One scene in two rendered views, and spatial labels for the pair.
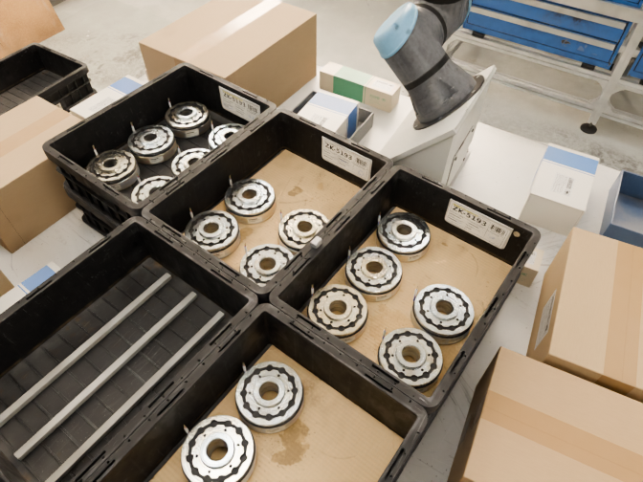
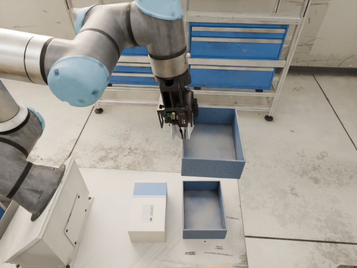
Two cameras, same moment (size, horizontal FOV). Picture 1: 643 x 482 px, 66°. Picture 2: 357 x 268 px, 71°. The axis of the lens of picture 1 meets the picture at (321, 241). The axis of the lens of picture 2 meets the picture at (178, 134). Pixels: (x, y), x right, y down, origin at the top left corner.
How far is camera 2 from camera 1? 61 cm
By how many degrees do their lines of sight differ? 19
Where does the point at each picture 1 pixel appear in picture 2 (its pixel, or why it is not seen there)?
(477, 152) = (99, 194)
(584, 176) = (159, 199)
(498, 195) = (116, 226)
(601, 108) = not seen: hidden behind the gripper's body
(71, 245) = not seen: outside the picture
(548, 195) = (139, 227)
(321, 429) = not seen: outside the picture
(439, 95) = (31, 198)
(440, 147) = (40, 244)
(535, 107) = (154, 110)
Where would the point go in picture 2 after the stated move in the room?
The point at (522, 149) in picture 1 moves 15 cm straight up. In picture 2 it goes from (127, 179) to (121, 157)
